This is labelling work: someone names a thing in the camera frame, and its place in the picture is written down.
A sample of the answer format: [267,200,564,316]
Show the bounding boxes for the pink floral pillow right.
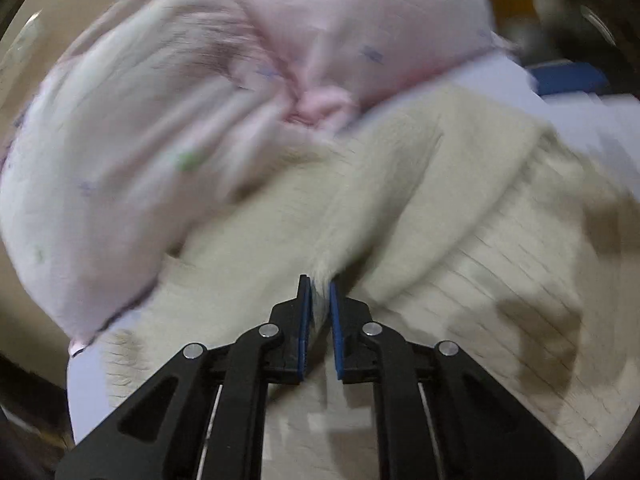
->
[235,0,499,125]

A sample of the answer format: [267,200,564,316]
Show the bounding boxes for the pink floral pillow left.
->
[1,0,314,350]

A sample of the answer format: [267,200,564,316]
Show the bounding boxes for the beige cable knit sweater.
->
[100,84,639,472]

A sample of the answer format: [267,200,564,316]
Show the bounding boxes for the pink floral pillow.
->
[1,0,314,350]
[235,0,499,125]

